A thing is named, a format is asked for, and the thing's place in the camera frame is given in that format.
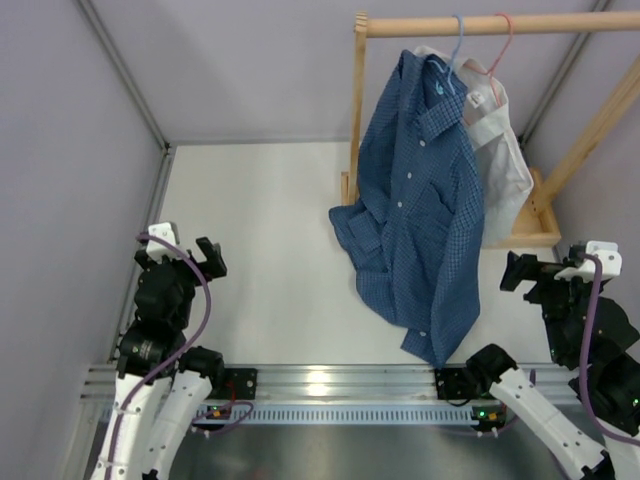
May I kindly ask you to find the pink wire hanger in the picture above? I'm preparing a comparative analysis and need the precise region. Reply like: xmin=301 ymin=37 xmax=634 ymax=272
xmin=485 ymin=12 xmax=514 ymax=107

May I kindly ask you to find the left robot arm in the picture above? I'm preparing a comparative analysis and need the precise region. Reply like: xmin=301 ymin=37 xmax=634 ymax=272
xmin=91 ymin=233 xmax=227 ymax=479

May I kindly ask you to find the wooden clothes rack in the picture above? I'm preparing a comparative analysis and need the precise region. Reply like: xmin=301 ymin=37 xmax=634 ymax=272
xmin=340 ymin=11 xmax=639 ymax=248

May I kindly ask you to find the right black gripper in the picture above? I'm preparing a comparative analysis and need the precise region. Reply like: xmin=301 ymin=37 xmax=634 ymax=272
xmin=500 ymin=251 xmax=601 ymax=364

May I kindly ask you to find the blue checkered shirt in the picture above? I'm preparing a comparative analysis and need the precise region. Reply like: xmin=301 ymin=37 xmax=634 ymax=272
xmin=328 ymin=50 xmax=485 ymax=367

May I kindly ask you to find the corner aluminium post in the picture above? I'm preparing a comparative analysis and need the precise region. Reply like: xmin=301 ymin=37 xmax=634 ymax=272
xmin=518 ymin=32 xmax=593 ymax=150
xmin=75 ymin=0 xmax=170 ymax=153

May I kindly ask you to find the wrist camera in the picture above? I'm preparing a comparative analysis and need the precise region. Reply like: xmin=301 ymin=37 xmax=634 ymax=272
xmin=145 ymin=221 xmax=180 ymax=263
xmin=559 ymin=240 xmax=624 ymax=281

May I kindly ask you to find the white shirt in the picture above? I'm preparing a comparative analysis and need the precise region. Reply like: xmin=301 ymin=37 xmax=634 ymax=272
xmin=413 ymin=45 xmax=534 ymax=247

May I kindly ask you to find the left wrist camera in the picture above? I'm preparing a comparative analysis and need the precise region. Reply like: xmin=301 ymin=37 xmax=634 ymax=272
xmin=145 ymin=221 xmax=180 ymax=263

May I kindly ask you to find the perforated cable duct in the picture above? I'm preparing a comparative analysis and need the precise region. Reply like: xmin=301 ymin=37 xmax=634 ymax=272
xmin=194 ymin=404 xmax=498 ymax=426

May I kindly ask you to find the aluminium mounting rail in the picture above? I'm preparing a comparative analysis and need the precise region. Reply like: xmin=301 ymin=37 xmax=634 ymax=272
xmin=80 ymin=364 xmax=576 ymax=405

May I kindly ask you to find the left corner aluminium post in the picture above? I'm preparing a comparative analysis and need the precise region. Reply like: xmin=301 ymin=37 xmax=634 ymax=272
xmin=75 ymin=0 xmax=170 ymax=153

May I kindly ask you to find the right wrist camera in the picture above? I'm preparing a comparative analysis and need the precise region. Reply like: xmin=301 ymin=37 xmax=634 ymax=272
xmin=559 ymin=240 xmax=624 ymax=281

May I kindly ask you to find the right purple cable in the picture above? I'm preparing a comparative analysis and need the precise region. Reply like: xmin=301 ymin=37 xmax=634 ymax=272
xmin=574 ymin=253 xmax=640 ymax=446

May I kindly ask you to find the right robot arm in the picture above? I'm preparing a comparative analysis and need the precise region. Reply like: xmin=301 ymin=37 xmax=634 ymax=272
xmin=465 ymin=241 xmax=639 ymax=479

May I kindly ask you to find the right corner aluminium post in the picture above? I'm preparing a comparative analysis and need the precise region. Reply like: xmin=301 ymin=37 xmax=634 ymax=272
xmin=518 ymin=32 xmax=593 ymax=150

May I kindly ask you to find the blue wire hanger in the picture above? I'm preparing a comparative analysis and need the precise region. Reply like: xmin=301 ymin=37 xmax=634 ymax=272
xmin=427 ymin=14 xmax=465 ymax=94

